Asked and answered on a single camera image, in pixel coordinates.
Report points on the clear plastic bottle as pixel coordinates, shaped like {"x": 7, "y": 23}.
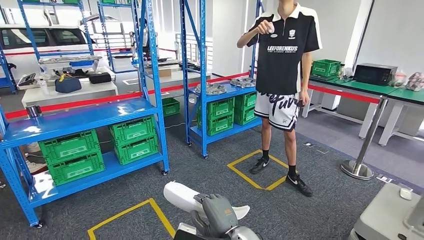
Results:
{"x": 42, "y": 86}

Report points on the white metal railing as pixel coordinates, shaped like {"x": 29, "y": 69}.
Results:
{"x": 193, "y": 49}

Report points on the white car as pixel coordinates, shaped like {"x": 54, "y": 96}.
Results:
{"x": 16, "y": 63}

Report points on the clear plastic bag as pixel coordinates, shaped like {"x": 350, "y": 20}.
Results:
{"x": 399, "y": 79}
{"x": 415, "y": 81}

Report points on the green plastic crate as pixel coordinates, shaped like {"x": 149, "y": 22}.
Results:
{"x": 171, "y": 107}
{"x": 132, "y": 130}
{"x": 136, "y": 151}
{"x": 69, "y": 145}
{"x": 78, "y": 170}
{"x": 245, "y": 101}
{"x": 245, "y": 116}
{"x": 326, "y": 68}
{"x": 220, "y": 107}
{"x": 220, "y": 126}

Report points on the grey cast metal part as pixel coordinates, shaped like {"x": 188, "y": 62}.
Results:
{"x": 243, "y": 82}
{"x": 202, "y": 89}
{"x": 218, "y": 88}

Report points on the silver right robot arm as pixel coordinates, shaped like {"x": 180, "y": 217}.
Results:
{"x": 245, "y": 234}

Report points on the blue steel shelf rack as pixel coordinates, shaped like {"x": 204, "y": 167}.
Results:
{"x": 82, "y": 119}
{"x": 106, "y": 36}
{"x": 59, "y": 52}
{"x": 246, "y": 128}

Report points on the green topped table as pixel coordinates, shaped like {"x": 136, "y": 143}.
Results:
{"x": 407, "y": 94}
{"x": 351, "y": 86}

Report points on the black barrier post head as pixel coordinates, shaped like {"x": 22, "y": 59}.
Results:
{"x": 33, "y": 111}

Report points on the black hard case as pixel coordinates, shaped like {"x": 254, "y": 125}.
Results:
{"x": 99, "y": 78}

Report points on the cardboard box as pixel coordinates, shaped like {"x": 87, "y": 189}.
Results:
{"x": 165, "y": 73}

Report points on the black slotted tray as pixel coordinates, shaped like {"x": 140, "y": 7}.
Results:
{"x": 27, "y": 79}

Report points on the black microwave oven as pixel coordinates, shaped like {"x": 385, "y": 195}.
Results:
{"x": 374, "y": 74}

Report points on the chrome stanchion post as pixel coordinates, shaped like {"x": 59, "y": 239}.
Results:
{"x": 371, "y": 132}

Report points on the white curved plastic part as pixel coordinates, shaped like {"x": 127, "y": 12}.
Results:
{"x": 179, "y": 197}

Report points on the white table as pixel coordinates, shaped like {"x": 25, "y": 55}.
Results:
{"x": 82, "y": 91}
{"x": 172, "y": 82}

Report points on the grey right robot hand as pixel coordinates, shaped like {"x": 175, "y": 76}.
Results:
{"x": 218, "y": 212}

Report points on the silver metal car panel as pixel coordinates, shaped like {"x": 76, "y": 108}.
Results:
{"x": 69, "y": 59}

